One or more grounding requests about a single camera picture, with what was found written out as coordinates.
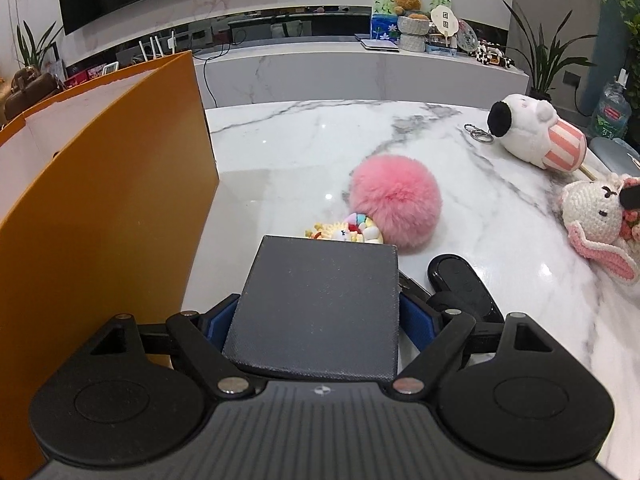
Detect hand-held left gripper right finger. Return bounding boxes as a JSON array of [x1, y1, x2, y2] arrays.
[[390, 292, 553, 396]]

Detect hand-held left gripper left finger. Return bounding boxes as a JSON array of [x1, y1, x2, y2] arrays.
[[87, 294, 253, 396]]

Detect black car key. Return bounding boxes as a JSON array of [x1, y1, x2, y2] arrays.
[[399, 254, 506, 326]]

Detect dark grey box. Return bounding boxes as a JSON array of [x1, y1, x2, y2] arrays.
[[221, 235, 401, 382]]

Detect colourful cartoon lion charm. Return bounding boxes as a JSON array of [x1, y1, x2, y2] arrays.
[[302, 212, 385, 245]]

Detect orange paper box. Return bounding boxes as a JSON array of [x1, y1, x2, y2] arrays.
[[0, 50, 221, 476]]

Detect white crochet bunny with flowers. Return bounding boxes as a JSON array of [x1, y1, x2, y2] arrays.
[[559, 172, 640, 286]]

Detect light pink fluffy pom-pom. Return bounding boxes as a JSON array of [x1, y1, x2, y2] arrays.
[[348, 156, 443, 250]]

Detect white plush pig striped outfit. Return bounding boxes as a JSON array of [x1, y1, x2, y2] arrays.
[[462, 94, 587, 173]]

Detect white marble television console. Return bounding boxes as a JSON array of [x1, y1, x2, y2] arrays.
[[192, 40, 531, 111]]

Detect grey round stool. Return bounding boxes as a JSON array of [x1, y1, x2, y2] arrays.
[[589, 137, 640, 176]]

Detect black and white toys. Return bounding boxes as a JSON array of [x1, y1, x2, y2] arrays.
[[474, 44, 516, 68]]

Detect grey closed laptop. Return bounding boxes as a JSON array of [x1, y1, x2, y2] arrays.
[[355, 34, 401, 53]]

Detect white router with antennas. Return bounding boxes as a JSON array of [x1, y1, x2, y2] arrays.
[[137, 30, 178, 63]]

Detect large water bottle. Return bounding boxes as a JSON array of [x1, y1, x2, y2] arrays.
[[587, 67, 632, 140]]

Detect patterned round fan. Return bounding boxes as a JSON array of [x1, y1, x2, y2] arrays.
[[456, 19, 481, 56]]

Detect long-leaf potted plant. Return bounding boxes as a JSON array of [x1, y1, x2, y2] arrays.
[[502, 0, 598, 101]]

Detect white round paper fan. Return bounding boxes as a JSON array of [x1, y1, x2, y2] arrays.
[[430, 4, 458, 46]]

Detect green and blue painting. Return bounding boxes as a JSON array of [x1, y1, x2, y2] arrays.
[[370, 0, 453, 43]]

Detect brown handbag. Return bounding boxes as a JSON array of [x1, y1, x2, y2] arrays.
[[2, 67, 61, 121]]

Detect small leafy plant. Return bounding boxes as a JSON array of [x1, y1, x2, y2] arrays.
[[15, 20, 63, 71]]

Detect trailing ivy plant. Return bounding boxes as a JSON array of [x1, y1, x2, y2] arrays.
[[617, 0, 640, 61]]

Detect black power cable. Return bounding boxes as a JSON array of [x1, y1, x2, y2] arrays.
[[202, 42, 231, 108]]

